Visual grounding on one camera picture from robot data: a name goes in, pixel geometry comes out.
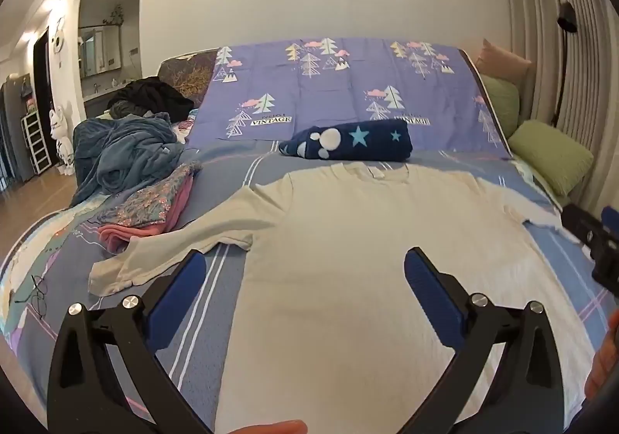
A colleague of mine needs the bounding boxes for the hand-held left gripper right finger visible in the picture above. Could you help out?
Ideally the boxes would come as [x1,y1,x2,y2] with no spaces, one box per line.
[404,247,568,434]

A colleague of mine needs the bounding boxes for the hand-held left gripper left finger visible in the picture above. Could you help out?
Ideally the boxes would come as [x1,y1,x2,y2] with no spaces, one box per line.
[47,249,214,434]

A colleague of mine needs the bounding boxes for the black clothes pile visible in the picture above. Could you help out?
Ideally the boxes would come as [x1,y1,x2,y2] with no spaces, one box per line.
[107,79,195,121]

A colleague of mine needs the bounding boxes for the person's right hand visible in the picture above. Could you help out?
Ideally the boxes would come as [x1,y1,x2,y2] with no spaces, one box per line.
[584,311,619,402]

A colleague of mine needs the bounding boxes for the person's left hand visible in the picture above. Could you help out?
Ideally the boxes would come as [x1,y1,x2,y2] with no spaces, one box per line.
[226,419,309,434]

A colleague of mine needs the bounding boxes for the pink folded cloth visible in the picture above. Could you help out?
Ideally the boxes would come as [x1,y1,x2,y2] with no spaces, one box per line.
[97,173,194,254]

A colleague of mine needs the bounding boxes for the green pillow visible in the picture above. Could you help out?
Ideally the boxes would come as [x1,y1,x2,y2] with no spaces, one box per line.
[479,73,520,137]
[508,120,595,196]

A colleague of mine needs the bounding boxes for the floral folded cloth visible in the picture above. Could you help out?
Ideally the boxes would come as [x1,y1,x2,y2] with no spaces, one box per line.
[97,161,203,228]

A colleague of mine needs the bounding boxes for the beige curtain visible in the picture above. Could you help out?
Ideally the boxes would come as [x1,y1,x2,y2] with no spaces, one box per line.
[498,0,619,232]

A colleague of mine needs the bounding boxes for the eyeglasses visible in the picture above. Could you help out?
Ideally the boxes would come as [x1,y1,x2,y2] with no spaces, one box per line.
[14,273,50,319]

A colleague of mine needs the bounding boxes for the blue fleece blanket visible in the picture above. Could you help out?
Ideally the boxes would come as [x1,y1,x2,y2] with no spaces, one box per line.
[72,111,185,207]

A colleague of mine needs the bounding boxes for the navy star print blanket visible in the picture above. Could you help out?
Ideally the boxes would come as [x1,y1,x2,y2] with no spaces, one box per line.
[278,119,413,163]

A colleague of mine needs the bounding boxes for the tan pillow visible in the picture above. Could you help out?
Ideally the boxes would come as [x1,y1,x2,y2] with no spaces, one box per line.
[475,38,533,87]

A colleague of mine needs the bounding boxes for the white bear figurine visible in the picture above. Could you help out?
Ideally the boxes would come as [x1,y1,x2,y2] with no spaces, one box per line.
[48,104,76,176]

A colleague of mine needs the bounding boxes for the black floor lamp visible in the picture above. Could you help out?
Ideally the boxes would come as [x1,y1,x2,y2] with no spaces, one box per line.
[551,1,578,128]

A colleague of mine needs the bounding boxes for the white shelf rack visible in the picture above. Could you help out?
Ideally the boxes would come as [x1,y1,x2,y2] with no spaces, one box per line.
[22,112,52,174]

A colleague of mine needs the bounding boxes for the brown patterned pillow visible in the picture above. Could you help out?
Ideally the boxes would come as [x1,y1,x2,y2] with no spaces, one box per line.
[157,48,221,101]

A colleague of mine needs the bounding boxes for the purple tree print sheet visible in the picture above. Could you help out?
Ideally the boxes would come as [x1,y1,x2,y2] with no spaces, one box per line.
[186,38,514,160]

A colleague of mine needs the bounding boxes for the wall mirror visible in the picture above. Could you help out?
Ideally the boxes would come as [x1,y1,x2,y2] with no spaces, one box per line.
[77,25,121,78]

